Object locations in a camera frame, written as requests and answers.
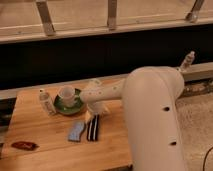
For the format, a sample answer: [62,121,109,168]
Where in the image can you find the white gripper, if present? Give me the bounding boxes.
[80,79,109,123]

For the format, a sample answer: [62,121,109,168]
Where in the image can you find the black white striped eraser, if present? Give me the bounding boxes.
[87,115,99,141]

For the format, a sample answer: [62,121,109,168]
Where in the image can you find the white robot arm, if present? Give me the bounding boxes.
[80,67,188,171]

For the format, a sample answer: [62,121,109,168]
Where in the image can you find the white ceramic cup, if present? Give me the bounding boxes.
[58,86,75,107]

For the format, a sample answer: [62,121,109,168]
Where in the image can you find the blue sponge cloth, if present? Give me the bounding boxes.
[68,121,86,142]

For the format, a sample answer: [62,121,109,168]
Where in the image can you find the green saucer plate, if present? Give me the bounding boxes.
[54,89,85,116]

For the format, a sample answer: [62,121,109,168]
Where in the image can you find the small clear plastic bottle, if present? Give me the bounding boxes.
[39,89,56,115]

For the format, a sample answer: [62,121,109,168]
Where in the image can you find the red snack wrapper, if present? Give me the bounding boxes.
[11,141,38,151]

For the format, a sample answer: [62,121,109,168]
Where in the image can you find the small bottle in background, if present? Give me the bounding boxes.
[179,51,195,72]

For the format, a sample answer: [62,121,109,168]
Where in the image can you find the left metal bracket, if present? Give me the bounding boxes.
[36,0,55,36]

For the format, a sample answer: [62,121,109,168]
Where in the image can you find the metal bracket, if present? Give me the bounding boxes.
[36,0,55,36]
[185,0,205,23]
[107,0,117,30]

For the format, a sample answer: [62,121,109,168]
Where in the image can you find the middle metal bracket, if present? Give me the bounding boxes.
[107,0,117,30]

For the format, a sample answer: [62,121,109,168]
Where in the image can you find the right metal bracket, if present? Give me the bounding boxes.
[185,0,205,23]

